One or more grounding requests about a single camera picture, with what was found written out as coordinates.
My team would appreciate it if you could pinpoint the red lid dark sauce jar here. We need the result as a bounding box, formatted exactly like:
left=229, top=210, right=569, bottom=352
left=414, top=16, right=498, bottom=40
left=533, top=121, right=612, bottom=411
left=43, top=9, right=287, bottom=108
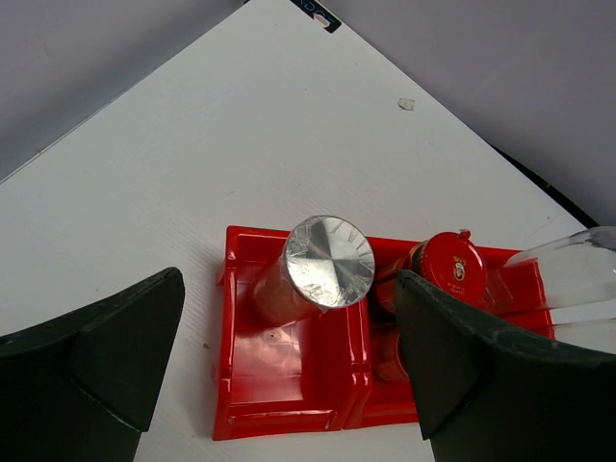
left=372, top=229, right=488, bottom=313

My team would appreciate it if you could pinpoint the white lid brown spice jar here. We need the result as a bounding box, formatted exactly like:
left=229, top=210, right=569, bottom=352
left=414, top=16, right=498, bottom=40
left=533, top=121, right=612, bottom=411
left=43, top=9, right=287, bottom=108
left=371, top=324, right=409, bottom=382

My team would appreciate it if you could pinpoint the red plastic organizer tray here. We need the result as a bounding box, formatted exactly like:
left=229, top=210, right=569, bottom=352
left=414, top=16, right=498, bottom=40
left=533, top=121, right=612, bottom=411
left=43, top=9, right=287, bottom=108
left=211, top=224, right=557, bottom=442

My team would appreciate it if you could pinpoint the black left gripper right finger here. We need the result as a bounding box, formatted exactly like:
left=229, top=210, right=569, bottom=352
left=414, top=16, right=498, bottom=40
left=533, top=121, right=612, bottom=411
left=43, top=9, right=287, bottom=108
left=395, top=270, right=615, bottom=461

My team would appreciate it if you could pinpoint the silver lid white powder jar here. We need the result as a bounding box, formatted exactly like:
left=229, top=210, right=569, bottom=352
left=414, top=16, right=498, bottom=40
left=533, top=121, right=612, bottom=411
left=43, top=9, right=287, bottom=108
left=249, top=215, right=375, bottom=326

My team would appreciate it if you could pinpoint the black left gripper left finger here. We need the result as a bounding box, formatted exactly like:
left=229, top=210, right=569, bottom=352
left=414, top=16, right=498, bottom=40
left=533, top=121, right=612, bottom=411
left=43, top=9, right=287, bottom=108
left=1, top=268, right=185, bottom=461

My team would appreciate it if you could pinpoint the clear liquid glass bottle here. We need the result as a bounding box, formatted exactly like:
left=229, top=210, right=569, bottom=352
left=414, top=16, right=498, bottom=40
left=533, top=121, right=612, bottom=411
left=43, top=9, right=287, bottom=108
left=500, top=226, right=615, bottom=313

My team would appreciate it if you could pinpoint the blue left table label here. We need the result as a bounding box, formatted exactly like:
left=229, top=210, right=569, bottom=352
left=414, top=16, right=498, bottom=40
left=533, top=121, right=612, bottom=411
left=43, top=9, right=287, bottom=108
left=292, top=0, right=342, bottom=34

